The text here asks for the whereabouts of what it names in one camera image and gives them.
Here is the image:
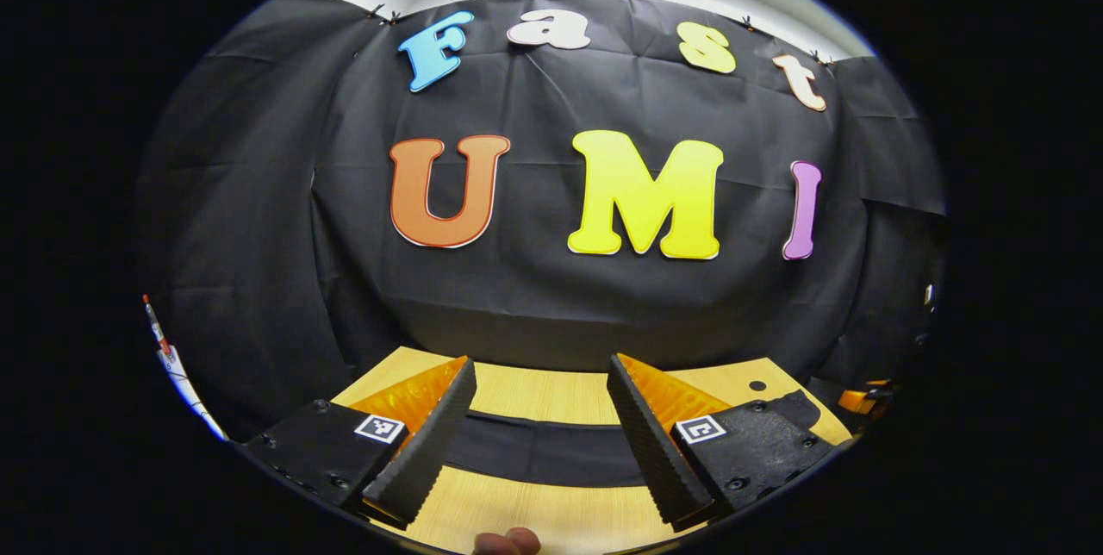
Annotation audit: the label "white red striped object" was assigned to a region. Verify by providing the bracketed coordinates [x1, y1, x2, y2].
[142, 294, 229, 442]

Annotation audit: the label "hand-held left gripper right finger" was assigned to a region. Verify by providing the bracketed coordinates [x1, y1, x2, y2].
[606, 353, 838, 530]

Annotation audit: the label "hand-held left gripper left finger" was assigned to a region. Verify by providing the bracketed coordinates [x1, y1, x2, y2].
[241, 355, 479, 530]

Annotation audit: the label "black backdrop cloth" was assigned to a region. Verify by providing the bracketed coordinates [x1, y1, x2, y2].
[134, 0, 949, 444]

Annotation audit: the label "dark grey jeans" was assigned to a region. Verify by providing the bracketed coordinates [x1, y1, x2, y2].
[442, 407, 649, 489]

